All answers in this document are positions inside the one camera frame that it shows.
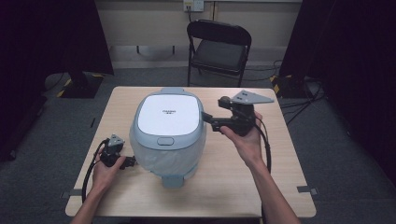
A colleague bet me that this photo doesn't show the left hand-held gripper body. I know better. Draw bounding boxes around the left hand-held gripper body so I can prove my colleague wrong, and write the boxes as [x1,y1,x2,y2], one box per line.
[100,133,126,168]

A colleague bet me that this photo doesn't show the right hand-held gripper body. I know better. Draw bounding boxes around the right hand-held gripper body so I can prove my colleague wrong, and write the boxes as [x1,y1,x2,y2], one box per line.
[217,89,276,137]

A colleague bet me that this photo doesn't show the translucent blue trash bag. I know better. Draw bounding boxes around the translucent blue trash bag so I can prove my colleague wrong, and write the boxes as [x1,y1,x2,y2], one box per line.
[129,123,207,182]

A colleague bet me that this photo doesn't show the white trash can grey lid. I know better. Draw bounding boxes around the white trash can grey lid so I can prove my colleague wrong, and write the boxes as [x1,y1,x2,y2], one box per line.
[129,86,208,189]

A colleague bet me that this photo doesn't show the person's left hand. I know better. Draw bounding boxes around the person's left hand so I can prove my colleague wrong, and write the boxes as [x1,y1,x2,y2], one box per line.
[91,148,127,194]

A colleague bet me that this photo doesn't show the person's right hand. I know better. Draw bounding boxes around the person's right hand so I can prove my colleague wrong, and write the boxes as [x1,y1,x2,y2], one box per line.
[219,111,266,171]

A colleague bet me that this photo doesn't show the black stand base striped tape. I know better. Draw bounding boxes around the black stand base striped tape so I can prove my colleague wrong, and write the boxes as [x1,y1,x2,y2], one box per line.
[56,71,106,100]
[269,74,314,100]

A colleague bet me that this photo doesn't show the grey tape strip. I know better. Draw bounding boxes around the grey tape strip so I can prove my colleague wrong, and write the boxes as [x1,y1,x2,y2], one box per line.
[295,185,319,197]
[60,188,83,200]

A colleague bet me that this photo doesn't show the black folding chair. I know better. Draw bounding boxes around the black folding chair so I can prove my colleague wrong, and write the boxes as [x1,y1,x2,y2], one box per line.
[186,19,253,89]

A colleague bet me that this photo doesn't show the black curtain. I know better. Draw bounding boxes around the black curtain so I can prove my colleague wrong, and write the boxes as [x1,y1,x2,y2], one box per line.
[278,0,396,188]
[0,0,115,163]

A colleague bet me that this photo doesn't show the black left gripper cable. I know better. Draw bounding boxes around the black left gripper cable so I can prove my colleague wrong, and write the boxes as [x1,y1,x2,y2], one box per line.
[80,138,110,205]

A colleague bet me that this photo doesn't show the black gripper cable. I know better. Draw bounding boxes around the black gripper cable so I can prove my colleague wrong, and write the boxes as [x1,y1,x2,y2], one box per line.
[80,138,110,205]
[253,115,273,224]

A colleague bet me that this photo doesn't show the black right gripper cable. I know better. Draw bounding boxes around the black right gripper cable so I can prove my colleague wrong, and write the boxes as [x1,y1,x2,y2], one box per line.
[253,115,273,224]

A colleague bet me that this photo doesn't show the black floor cables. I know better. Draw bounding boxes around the black floor cables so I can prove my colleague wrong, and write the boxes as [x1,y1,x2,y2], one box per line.
[244,59,327,126]

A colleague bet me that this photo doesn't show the white wall socket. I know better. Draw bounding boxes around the white wall socket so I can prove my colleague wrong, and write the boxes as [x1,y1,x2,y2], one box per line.
[182,0,205,13]

